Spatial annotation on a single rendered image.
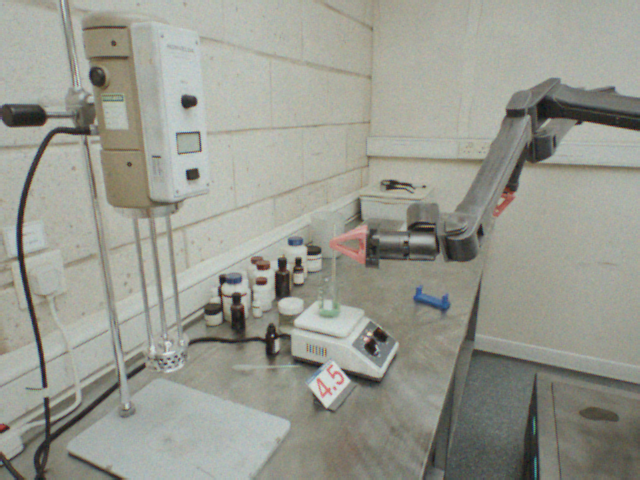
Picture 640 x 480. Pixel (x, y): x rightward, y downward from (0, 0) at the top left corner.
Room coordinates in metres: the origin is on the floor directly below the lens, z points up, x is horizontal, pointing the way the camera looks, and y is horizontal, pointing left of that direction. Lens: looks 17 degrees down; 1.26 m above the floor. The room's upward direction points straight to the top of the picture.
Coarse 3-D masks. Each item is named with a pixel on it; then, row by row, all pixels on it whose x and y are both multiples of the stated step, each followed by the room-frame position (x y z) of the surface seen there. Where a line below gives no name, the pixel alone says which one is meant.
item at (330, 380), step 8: (328, 368) 0.71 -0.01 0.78; (336, 368) 0.72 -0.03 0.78; (320, 376) 0.68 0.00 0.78; (328, 376) 0.69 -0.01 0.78; (336, 376) 0.70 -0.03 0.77; (344, 376) 0.71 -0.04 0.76; (312, 384) 0.66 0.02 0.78; (320, 384) 0.67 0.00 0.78; (328, 384) 0.68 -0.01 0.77; (336, 384) 0.69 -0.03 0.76; (320, 392) 0.65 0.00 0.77; (328, 392) 0.66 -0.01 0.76
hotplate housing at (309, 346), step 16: (368, 320) 0.84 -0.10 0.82; (304, 336) 0.78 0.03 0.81; (320, 336) 0.77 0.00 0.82; (336, 336) 0.77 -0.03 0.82; (352, 336) 0.77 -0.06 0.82; (304, 352) 0.78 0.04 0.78; (320, 352) 0.76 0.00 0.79; (336, 352) 0.75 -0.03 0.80; (352, 352) 0.73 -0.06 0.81; (352, 368) 0.73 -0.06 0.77; (368, 368) 0.72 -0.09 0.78; (384, 368) 0.73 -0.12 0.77
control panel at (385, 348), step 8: (368, 328) 0.82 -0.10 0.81; (360, 336) 0.78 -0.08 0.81; (368, 336) 0.79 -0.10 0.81; (352, 344) 0.74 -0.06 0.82; (360, 344) 0.76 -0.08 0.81; (384, 344) 0.79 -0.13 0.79; (392, 344) 0.80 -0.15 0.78; (360, 352) 0.73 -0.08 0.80; (384, 352) 0.76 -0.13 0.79; (376, 360) 0.73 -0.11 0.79; (384, 360) 0.74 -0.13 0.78
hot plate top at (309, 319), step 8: (304, 312) 0.84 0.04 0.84; (312, 312) 0.84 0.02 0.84; (344, 312) 0.84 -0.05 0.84; (352, 312) 0.84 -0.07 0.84; (360, 312) 0.84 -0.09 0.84; (296, 320) 0.80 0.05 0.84; (304, 320) 0.80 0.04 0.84; (312, 320) 0.80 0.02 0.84; (320, 320) 0.80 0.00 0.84; (328, 320) 0.80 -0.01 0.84; (336, 320) 0.80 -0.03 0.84; (344, 320) 0.80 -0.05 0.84; (352, 320) 0.80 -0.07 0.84; (304, 328) 0.78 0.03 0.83; (312, 328) 0.78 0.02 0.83; (320, 328) 0.77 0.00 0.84; (328, 328) 0.77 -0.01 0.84; (336, 328) 0.77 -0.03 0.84; (344, 328) 0.77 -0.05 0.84; (352, 328) 0.78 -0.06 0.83; (344, 336) 0.75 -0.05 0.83
